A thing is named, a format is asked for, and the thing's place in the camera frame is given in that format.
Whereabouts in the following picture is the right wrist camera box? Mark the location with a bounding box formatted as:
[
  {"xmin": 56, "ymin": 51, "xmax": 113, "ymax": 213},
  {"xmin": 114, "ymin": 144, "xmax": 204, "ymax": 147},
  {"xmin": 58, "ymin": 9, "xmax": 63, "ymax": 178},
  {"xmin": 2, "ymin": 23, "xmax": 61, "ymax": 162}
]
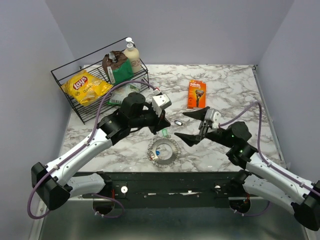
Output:
[{"xmin": 204, "ymin": 108, "xmax": 221, "ymax": 129}]

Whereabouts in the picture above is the black key tag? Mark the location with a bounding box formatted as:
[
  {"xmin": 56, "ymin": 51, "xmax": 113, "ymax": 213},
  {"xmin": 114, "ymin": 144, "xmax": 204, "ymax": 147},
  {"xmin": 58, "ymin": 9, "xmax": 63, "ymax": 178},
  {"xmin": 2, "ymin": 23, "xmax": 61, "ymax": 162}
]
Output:
[{"xmin": 174, "ymin": 120, "xmax": 183, "ymax": 126}]

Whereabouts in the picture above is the black wire basket rack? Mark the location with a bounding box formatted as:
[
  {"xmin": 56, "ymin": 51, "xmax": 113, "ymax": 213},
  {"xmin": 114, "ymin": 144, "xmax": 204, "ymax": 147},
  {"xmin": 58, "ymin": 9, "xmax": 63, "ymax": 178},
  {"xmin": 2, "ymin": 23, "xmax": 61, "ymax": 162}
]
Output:
[{"xmin": 50, "ymin": 37, "xmax": 150, "ymax": 124}]

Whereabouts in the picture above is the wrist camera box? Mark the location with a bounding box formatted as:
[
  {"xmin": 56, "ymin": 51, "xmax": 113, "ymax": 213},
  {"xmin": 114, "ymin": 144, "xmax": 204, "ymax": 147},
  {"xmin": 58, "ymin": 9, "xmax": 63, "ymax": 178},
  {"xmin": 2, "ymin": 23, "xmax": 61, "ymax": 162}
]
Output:
[
  {"xmin": 204, "ymin": 108, "xmax": 221, "ymax": 129},
  {"xmin": 151, "ymin": 94, "xmax": 172, "ymax": 117}
]

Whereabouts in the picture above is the purple cable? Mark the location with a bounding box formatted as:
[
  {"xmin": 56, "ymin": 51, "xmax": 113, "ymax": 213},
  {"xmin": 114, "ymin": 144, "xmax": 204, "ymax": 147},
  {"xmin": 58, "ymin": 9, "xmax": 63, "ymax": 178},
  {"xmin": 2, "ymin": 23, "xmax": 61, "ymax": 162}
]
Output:
[
  {"xmin": 218, "ymin": 101, "xmax": 320, "ymax": 197},
  {"xmin": 26, "ymin": 81, "xmax": 161, "ymax": 220}
]

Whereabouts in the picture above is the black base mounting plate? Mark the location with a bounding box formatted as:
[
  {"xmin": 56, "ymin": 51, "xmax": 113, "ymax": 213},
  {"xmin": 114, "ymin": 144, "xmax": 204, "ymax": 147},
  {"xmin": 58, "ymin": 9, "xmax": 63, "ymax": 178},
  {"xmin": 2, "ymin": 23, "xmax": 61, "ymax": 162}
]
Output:
[{"xmin": 51, "ymin": 171, "xmax": 293, "ymax": 210}]

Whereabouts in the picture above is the orange Gillette razor box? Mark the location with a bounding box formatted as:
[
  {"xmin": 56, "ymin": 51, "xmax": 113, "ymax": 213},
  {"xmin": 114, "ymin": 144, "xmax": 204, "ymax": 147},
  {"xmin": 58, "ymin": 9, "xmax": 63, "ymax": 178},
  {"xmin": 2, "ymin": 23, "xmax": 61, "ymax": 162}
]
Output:
[{"xmin": 187, "ymin": 79, "xmax": 207, "ymax": 109}]

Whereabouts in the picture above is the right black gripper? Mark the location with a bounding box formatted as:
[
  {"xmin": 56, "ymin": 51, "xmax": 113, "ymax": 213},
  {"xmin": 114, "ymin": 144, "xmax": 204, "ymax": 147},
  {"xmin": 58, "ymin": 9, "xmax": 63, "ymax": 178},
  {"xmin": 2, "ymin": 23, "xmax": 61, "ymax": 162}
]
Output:
[{"xmin": 174, "ymin": 105, "xmax": 235, "ymax": 148}]

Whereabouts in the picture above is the yellow Lays chips bag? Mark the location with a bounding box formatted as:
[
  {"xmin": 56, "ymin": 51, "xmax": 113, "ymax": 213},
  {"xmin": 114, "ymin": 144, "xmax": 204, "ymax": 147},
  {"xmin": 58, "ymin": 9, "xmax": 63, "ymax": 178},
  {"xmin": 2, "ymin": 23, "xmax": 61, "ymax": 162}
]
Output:
[{"xmin": 61, "ymin": 70, "xmax": 113, "ymax": 107}]

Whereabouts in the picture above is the cream pump lotion bottle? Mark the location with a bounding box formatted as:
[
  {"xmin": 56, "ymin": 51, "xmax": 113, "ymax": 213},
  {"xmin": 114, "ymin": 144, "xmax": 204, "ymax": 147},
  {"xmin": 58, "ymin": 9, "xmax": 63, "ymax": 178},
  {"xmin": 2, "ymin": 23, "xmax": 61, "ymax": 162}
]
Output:
[{"xmin": 123, "ymin": 37, "xmax": 141, "ymax": 74}]

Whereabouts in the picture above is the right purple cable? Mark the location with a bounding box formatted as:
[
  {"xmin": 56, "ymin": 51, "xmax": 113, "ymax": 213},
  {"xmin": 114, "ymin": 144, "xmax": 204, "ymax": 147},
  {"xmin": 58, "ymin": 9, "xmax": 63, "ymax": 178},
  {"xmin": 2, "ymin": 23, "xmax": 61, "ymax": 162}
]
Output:
[{"xmin": 218, "ymin": 101, "xmax": 320, "ymax": 197}]

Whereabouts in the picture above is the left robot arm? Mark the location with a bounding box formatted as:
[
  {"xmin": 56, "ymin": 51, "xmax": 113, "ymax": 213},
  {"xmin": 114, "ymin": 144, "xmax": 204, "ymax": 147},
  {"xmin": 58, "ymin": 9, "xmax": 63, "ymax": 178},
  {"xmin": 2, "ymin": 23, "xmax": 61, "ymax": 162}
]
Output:
[{"xmin": 31, "ymin": 92, "xmax": 172, "ymax": 211}]

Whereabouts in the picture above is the brown and green bag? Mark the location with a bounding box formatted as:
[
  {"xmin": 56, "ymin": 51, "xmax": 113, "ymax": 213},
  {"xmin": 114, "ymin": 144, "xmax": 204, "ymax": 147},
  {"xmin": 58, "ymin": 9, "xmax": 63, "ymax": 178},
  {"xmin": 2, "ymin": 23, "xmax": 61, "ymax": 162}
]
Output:
[{"xmin": 102, "ymin": 51, "xmax": 134, "ymax": 86}]

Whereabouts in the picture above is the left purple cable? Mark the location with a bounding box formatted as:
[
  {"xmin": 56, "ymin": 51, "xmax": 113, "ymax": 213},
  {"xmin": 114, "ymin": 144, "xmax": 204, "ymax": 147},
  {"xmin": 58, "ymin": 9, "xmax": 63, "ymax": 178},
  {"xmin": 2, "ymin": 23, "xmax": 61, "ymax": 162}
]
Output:
[{"xmin": 26, "ymin": 81, "xmax": 161, "ymax": 220}]

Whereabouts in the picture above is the green and white packet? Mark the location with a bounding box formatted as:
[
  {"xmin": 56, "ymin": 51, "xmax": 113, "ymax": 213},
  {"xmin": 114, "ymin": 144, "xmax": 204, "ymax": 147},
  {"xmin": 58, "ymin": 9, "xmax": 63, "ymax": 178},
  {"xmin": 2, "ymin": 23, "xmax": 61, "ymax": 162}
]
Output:
[{"xmin": 107, "ymin": 83, "xmax": 141, "ymax": 105}]

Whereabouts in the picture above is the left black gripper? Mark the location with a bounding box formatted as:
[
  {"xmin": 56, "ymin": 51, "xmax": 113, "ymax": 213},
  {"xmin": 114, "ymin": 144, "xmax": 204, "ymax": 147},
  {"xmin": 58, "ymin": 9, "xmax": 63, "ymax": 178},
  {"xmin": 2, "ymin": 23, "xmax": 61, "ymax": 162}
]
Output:
[{"xmin": 129, "ymin": 103, "xmax": 171, "ymax": 135}]

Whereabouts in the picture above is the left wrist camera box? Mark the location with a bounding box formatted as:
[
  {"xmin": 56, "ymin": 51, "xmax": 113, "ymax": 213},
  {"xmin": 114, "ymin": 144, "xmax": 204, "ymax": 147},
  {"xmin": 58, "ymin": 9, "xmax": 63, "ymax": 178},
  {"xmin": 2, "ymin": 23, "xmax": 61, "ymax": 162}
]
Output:
[{"xmin": 151, "ymin": 94, "xmax": 172, "ymax": 117}]

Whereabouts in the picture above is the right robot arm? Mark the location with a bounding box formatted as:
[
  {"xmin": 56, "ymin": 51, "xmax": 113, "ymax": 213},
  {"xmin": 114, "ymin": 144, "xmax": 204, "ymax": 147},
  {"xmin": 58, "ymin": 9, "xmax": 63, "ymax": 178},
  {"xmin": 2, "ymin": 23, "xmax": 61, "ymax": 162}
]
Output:
[{"xmin": 175, "ymin": 107, "xmax": 320, "ymax": 231}]

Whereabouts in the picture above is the aluminium rail frame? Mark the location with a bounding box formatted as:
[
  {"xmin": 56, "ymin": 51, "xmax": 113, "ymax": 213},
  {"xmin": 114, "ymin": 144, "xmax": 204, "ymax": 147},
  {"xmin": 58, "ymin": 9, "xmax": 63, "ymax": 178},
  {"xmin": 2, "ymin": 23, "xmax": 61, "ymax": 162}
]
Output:
[{"xmin": 28, "ymin": 178, "xmax": 307, "ymax": 240}]

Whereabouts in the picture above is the green key tag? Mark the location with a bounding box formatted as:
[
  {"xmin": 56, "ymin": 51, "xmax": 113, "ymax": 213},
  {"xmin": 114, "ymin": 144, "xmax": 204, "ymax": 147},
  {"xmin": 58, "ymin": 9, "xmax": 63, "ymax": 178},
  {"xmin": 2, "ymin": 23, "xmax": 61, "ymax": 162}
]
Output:
[{"xmin": 162, "ymin": 129, "xmax": 168, "ymax": 137}]

